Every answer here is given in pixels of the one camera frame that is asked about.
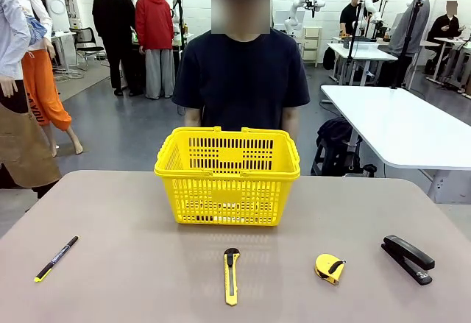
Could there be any yellow and black utility knife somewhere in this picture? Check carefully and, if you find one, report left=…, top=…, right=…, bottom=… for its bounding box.
left=223, top=248, right=241, bottom=306

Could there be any person's left forearm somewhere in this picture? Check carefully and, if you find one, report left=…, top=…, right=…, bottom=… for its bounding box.
left=282, top=106, right=300, bottom=142

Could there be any person's right forearm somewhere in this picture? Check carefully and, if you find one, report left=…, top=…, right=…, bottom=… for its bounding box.
left=183, top=107, right=204, bottom=128

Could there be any yellow plastic shopping basket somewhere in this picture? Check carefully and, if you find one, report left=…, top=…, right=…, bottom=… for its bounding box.
left=153, top=126, right=302, bottom=227

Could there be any person in navy t-shirt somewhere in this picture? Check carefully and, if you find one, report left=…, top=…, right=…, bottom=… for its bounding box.
left=171, top=0, right=311, bottom=132

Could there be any person in red jacket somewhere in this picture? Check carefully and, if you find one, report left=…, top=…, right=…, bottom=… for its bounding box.
left=135, top=0, right=176, bottom=100

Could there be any person in black t-shirt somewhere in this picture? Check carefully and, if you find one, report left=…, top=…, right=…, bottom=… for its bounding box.
left=339, top=0, right=369, bottom=37

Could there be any person in black hoodie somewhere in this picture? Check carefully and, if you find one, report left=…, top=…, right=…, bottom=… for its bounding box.
left=91, top=0, right=139, bottom=98

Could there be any person in grey sweater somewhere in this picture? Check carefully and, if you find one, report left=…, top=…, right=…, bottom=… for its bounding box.
left=378, top=0, right=431, bottom=88

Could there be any person in black clothes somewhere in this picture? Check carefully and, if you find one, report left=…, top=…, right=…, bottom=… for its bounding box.
left=426, top=1, right=463, bottom=76

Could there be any black backpack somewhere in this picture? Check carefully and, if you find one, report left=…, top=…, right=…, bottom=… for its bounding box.
left=311, top=116, right=364, bottom=177

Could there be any white drawer cabinet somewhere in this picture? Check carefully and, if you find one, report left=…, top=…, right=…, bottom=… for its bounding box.
left=302, top=26, right=323, bottom=68

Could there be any yellow tape measure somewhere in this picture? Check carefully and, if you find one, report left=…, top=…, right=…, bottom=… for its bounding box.
left=314, top=252, right=347, bottom=285

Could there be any white desk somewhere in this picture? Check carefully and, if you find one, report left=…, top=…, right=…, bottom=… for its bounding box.
left=326, top=41, right=398, bottom=87

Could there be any large white table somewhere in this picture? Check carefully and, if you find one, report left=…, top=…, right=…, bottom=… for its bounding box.
left=319, top=85, right=471, bottom=205

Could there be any thin black tripod stand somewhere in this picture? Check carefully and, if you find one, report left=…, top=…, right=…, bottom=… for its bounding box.
left=347, top=1, right=365, bottom=61

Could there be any black office chair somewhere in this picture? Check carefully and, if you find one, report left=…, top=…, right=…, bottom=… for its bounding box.
left=69, top=26, right=107, bottom=72

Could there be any thick black tripod stand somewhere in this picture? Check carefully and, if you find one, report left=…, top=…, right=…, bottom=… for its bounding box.
left=392, top=0, right=424, bottom=90

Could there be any mannequin in orange trousers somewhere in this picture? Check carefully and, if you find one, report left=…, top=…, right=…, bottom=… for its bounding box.
left=16, top=0, right=84, bottom=157

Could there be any black stapler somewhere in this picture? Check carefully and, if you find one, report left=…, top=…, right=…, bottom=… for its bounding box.
left=380, top=234, right=436, bottom=286

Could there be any black and yellow marker pen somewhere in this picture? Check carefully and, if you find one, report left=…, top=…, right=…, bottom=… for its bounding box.
left=34, top=235, right=79, bottom=283

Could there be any mannequin with brown apron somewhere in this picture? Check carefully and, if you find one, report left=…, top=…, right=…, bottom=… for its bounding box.
left=0, top=0, right=62, bottom=191

